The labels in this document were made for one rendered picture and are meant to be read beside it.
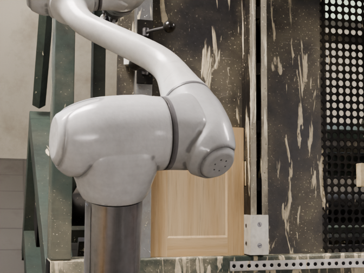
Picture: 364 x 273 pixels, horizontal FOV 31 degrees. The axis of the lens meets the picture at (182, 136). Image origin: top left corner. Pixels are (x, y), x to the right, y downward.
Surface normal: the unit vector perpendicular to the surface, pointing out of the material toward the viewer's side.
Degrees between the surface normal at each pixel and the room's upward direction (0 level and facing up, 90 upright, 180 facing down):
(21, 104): 90
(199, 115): 27
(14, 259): 0
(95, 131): 54
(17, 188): 0
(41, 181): 0
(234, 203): 59
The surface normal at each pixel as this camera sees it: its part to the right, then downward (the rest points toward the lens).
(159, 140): 0.51, 0.15
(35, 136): 0.15, -0.90
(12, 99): 0.22, 0.44
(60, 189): 0.28, -0.08
